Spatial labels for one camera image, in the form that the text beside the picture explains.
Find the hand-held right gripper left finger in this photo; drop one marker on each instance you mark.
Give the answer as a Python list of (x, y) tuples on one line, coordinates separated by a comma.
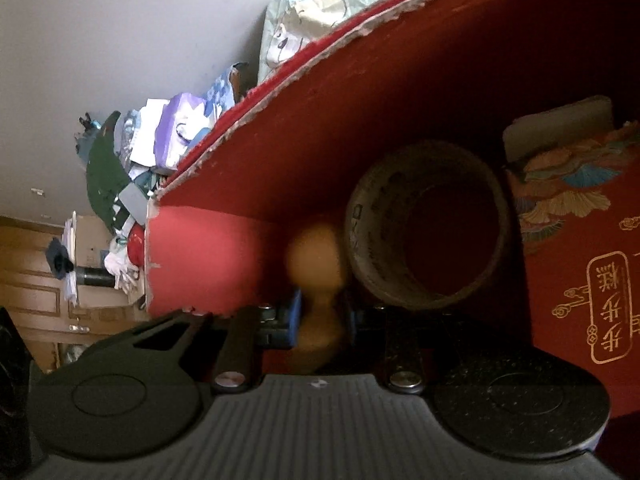
[(295, 320)]

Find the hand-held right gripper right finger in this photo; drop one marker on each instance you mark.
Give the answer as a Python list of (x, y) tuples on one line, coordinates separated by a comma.
[(357, 324)]

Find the brown gourd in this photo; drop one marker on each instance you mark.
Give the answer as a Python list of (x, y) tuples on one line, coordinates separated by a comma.
[(315, 260)]

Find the grey tape roll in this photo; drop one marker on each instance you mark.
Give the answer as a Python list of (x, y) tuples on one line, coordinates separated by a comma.
[(370, 240)]

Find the red printed gift box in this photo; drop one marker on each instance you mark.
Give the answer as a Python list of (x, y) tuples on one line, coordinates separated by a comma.
[(565, 280)]

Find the red cardboard box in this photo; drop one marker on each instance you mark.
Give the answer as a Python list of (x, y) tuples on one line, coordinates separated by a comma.
[(350, 110)]

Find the wooden door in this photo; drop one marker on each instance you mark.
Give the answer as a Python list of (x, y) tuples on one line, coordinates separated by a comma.
[(25, 260)]

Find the dark blue cloth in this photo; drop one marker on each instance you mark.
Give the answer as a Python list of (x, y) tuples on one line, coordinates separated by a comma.
[(59, 257)]

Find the black bottle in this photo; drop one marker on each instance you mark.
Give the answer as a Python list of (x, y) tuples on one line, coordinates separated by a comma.
[(95, 276)]

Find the cardboard boxes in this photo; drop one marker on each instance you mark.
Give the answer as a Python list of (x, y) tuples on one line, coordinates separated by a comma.
[(90, 250)]

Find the white gloves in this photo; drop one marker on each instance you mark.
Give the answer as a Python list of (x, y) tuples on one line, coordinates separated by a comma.
[(122, 270)]

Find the grey card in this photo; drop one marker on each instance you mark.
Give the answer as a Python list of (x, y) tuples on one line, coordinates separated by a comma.
[(132, 199)]

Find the purple tissue packet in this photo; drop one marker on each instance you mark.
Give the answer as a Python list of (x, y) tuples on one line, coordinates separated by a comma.
[(177, 130)]

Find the green cloth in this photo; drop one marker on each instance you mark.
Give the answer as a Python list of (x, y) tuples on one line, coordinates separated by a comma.
[(102, 175)]

